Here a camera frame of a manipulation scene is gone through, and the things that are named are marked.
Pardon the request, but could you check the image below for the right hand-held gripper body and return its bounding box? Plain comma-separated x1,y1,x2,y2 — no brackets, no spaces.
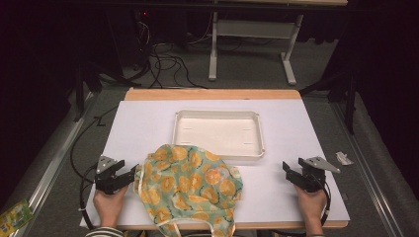
297,156,342,194

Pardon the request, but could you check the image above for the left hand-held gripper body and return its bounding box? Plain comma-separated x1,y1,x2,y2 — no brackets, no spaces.
94,155,128,196

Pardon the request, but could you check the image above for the lemon print cloth bag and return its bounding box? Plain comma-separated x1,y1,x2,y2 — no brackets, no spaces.
132,143,244,237

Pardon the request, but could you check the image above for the person's left hand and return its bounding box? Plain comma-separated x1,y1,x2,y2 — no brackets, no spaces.
93,185,129,229

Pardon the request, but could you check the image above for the person's right hand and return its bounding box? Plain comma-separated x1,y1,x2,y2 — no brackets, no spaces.
294,184,328,228

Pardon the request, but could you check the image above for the crumpled white paper scrap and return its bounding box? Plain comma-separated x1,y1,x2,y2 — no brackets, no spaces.
335,150,355,167

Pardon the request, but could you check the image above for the white table cover sheet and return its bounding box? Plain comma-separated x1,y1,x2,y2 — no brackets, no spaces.
79,99,351,229

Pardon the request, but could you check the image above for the black metal stand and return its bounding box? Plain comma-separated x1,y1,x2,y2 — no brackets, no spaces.
72,60,141,123
298,70,360,135

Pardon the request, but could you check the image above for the white plastic tray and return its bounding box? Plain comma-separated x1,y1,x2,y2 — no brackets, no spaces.
171,110,266,162

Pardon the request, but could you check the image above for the green snack packet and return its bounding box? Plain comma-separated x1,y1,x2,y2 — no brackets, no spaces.
0,198,35,237

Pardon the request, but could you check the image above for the right hand-held gripper cable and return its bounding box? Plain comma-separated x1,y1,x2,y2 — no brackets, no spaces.
314,173,333,229

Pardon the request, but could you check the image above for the hand-held gripper cable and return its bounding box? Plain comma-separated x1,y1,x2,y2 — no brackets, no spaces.
78,163,100,230
314,173,333,229

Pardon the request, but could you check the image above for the left hand-held gripper cable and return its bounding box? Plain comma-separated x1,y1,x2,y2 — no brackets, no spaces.
78,163,100,230

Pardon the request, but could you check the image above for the thin black floor cable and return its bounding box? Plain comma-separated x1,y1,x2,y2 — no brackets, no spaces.
69,104,119,177

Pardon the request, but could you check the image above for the metal floor rail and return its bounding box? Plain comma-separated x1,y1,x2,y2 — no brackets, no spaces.
9,92,96,237
330,101,405,237

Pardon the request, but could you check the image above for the bundle of black cables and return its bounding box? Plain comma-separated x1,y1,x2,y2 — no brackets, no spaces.
129,19,210,91

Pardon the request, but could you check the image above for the white metal desk frame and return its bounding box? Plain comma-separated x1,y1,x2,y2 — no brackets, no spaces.
208,0,349,87

